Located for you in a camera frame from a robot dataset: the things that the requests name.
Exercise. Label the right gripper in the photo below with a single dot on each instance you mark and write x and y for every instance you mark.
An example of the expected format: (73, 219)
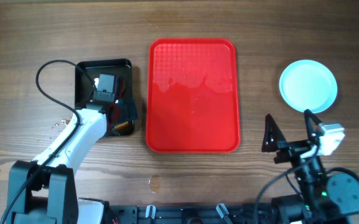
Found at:
(292, 149)

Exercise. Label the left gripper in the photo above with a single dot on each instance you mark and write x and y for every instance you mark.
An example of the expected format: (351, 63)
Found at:
(126, 110)

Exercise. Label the green orange sponge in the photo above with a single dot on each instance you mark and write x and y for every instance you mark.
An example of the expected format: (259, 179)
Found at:
(121, 126)

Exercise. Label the light blue plate top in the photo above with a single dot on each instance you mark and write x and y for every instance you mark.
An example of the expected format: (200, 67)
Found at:
(308, 83)

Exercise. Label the light blue plate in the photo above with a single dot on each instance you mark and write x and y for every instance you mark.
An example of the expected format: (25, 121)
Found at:
(319, 109)
(308, 83)

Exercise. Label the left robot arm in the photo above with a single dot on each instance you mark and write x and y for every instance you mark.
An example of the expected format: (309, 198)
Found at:
(43, 190)

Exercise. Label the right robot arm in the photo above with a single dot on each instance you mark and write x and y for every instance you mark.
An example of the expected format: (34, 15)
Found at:
(321, 196)

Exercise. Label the black water tray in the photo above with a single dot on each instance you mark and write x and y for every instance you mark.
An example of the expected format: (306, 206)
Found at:
(86, 81)

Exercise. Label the red plastic tray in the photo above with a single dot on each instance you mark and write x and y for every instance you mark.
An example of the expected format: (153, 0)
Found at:
(192, 96)

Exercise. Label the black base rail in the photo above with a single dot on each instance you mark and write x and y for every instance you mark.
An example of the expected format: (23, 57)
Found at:
(131, 214)

